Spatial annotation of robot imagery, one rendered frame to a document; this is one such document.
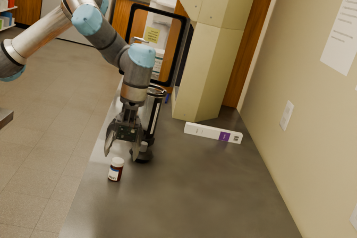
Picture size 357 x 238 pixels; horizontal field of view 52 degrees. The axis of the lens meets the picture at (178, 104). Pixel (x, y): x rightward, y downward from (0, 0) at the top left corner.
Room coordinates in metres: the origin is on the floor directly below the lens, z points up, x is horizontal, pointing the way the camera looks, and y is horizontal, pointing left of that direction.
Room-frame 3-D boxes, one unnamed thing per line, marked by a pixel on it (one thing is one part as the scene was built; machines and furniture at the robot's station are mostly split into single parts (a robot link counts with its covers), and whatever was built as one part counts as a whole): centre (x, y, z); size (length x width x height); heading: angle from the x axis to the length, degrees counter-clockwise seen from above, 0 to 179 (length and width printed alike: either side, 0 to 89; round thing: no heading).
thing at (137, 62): (0.99, 0.13, 1.33); 0.09 x 0.08 x 0.11; 46
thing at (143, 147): (1.18, 0.08, 0.97); 0.09 x 0.09 x 0.07
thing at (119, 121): (0.98, 0.13, 1.17); 0.09 x 0.08 x 0.12; 9
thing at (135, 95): (0.99, 0.13, 1.25); 0.08 x 0.08 x 0.05
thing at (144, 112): (1.32, 0.11, 1.06); 0.11 x 0.11 x 0.21
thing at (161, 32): (1.96, 0.22, 1.19); 0.30 x 0.01 x 0.40; 88
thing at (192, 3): (1.80, 0.09, 1.46); 0.32 x 0.12 x 0.10; 7
